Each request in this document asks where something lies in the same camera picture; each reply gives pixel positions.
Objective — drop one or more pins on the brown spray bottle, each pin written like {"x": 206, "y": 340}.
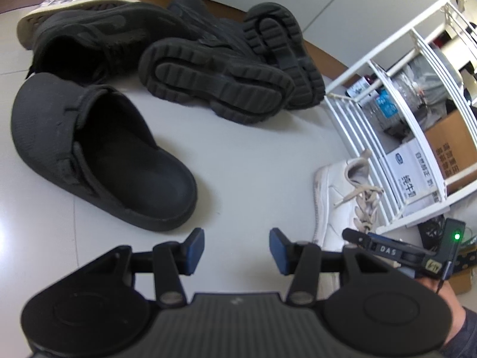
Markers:
{"x": 357, "y": 88}

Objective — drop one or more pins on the black chunky clog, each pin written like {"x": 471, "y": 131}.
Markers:
{"x": 283, "y": 44}
{"x": 208, "y": 82}

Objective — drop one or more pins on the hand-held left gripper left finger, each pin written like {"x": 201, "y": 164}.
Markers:
{"x": 195, "y": 253}

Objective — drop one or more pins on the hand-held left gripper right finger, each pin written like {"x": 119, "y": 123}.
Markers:
{"x": 279, "y": 251}

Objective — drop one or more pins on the white milk carton box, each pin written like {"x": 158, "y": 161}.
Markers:
{"x": 406, "y": 171}

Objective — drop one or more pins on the black lace-up sneaker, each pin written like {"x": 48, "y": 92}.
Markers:
{"x": 111, "y": 26}

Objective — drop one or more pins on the clear plastic bag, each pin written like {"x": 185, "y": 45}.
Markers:
{"x": 439, "y": 93}

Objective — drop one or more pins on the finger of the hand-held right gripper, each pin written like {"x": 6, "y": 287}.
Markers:
{"x": 356, "y": 238}

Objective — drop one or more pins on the black fabric mule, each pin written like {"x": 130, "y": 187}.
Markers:
{"x": 48, "y": 130}

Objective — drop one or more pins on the brown cardboard box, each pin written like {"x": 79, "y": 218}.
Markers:
{"x": 462, "y": 149}

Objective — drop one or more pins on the white mesh-lined sneaker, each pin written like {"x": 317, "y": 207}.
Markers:
{"x": 331, "y": 201}

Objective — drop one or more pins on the clear water bottle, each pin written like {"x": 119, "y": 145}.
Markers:
{"x": 385, "y": 106}

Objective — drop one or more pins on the white shoe rack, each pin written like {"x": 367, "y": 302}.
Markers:
{"x": 410, "y": 220}

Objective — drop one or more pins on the comic print sneaker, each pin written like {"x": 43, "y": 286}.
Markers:
{"x": 28, "y": 26}

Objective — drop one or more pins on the person's right hand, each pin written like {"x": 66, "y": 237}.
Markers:
{"x": 447, "y": 292}

